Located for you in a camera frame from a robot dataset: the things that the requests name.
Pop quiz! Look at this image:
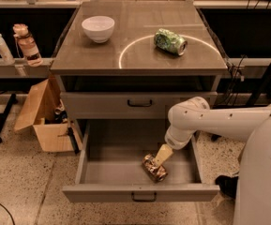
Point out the black stand leg right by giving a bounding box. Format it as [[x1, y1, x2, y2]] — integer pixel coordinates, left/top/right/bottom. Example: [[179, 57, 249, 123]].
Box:
[[211, 63, 271, 142]]

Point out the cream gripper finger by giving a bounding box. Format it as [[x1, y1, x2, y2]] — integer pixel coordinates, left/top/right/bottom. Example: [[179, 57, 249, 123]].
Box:
[[154, 143, 173, 167]]

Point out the crushed orange can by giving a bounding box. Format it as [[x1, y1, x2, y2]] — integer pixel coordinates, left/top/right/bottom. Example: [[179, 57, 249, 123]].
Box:
[[143, 154, 168, 183]]

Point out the open grey middle drawer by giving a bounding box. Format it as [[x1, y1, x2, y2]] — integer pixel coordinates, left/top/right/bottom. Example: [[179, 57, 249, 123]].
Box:
[[63, 119, 219, 203]]

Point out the black top drawer handle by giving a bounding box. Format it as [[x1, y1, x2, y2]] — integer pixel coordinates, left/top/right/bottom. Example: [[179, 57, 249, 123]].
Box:
[[127, 99, 153, 108]]

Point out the black stand leg left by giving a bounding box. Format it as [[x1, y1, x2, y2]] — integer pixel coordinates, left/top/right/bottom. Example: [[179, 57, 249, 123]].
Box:
[[0, 93, 19, 145]]

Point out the crushed green can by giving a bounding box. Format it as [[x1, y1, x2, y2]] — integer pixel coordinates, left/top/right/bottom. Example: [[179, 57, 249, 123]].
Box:
[[154, 28, 188, 56]]

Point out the black stand leg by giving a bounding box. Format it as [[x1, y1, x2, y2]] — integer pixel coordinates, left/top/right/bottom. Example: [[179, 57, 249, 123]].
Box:
[[0, 93, 19, 145], [211, 63, 271, 142]]

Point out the black drawer handle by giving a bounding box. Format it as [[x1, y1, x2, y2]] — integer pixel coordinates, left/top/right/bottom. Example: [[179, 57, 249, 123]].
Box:
[[131, 192, 157, 203], [127, 99, 153, 108]]

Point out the closed grey top drawer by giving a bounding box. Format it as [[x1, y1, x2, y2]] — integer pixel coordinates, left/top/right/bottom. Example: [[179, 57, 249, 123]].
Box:
[[61, 92, 218, 119]]

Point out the black middle drawer handle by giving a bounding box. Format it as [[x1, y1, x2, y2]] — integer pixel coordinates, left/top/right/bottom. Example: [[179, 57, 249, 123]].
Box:
[[131, 192, 157, 203]]

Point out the grey drawer cabinet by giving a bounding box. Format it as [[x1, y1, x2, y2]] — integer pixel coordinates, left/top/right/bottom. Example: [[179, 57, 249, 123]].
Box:
[[50, 0, 229, 148]]

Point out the wooden box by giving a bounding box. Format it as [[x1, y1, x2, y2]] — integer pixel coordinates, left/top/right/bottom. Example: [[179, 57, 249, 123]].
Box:
[[14, 78, 81, 154]]

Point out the brown labelled bottle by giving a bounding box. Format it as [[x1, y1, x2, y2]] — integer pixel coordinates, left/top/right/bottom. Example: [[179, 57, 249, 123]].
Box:
[[13, 23, 43, 67]]

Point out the white plastic bottle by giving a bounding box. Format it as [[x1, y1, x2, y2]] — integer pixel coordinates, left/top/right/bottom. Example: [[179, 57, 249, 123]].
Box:
[[0, 34, 15, 65]]

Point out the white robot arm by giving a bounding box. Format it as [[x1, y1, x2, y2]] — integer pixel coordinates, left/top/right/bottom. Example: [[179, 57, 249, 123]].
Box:
[[156, 97, 271, 225]]

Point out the white ceramic bowl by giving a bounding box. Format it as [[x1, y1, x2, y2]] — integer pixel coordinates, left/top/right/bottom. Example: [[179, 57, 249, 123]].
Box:
[[82, 16, 115, 43]]

